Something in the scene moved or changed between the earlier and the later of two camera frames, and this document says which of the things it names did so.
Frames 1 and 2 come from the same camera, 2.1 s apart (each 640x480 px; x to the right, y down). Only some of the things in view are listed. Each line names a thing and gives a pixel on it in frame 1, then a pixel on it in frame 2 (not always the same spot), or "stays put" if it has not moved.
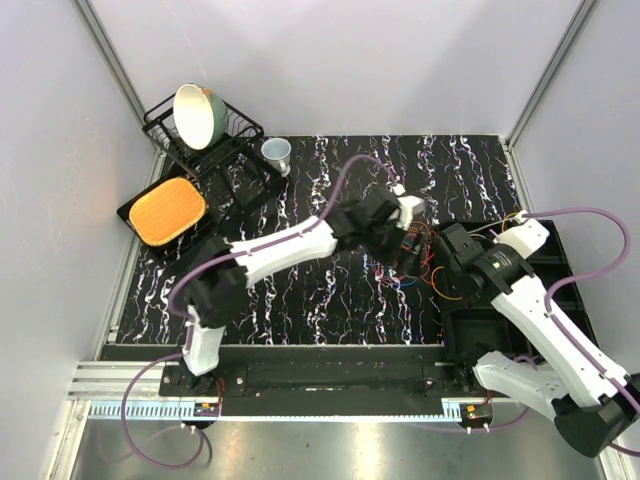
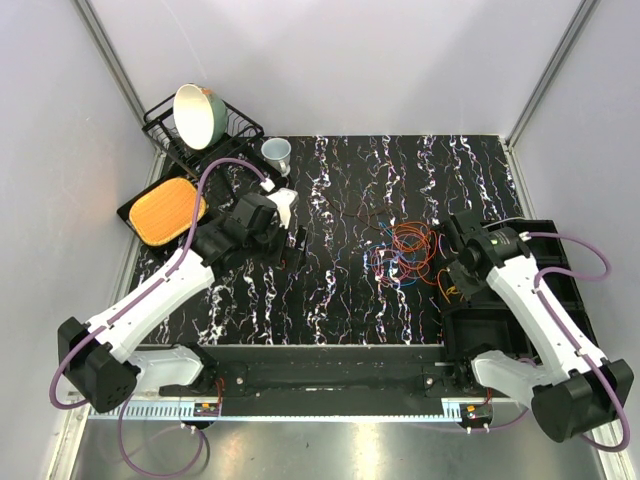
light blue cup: x=277 y=153 stays put
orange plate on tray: x=166 y=210 stays put
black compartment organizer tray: x=474 y=324 stays put
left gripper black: x=407 y=262 -> x=289 y=258
